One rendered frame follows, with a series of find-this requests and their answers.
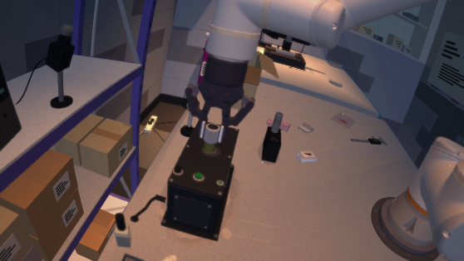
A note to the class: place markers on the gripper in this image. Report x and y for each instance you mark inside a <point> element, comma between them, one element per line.
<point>223,79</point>

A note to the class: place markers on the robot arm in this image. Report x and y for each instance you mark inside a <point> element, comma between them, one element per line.
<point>440,203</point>

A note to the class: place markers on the black driver stand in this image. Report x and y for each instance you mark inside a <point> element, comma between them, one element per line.
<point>271,146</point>

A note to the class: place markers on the black laser diode box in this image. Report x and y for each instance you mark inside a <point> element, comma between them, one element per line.
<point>197,203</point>

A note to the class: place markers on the beige mat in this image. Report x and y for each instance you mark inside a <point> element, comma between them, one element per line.
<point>251,90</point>

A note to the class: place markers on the olive lens tube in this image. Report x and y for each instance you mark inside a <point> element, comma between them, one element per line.
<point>209,148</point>

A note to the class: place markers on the open cardboard box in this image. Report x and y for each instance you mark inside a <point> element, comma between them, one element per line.
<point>266,67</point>

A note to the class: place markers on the white power strip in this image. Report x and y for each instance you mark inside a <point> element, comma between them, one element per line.
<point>151,124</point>

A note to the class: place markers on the pink flat box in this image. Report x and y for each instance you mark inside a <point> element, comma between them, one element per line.
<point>286,125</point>

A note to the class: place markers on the large green button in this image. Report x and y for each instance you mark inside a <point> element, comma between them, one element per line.
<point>198,176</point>

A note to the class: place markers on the grey small block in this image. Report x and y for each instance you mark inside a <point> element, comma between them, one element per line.
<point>306,127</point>

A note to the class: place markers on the white small square box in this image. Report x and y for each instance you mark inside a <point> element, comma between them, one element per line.
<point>306,156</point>

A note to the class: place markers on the tan cardboard box with label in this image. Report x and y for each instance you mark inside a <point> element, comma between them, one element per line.
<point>107,148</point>

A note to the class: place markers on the grey paper with red mark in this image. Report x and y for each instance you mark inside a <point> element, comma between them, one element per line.
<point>343,120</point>

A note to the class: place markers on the white purple floor box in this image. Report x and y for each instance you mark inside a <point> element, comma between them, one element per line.
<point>116,203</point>

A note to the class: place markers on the blue shelf unit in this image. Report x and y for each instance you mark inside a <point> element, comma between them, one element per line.
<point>72,108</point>

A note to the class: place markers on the white block with black cylinder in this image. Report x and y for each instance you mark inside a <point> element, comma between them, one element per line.
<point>122,232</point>

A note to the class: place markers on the orange brown cardboard box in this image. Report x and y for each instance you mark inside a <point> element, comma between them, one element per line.
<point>96,235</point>

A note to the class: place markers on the large brown cardboard box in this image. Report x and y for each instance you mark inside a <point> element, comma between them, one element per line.
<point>40,199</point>

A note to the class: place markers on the black monitor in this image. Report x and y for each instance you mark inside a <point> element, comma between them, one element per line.
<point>7,116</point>

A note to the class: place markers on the black optical post with lens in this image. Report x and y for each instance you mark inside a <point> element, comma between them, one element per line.
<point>186,130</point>

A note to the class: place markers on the black round switch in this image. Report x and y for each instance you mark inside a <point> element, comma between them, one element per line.
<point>177,169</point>

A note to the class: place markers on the black camera on stand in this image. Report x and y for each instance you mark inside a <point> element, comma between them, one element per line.
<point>59,54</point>

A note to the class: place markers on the dark round base plate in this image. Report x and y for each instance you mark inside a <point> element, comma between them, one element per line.
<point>379,224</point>

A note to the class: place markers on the white wall notice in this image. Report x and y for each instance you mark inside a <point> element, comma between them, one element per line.
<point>447,67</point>

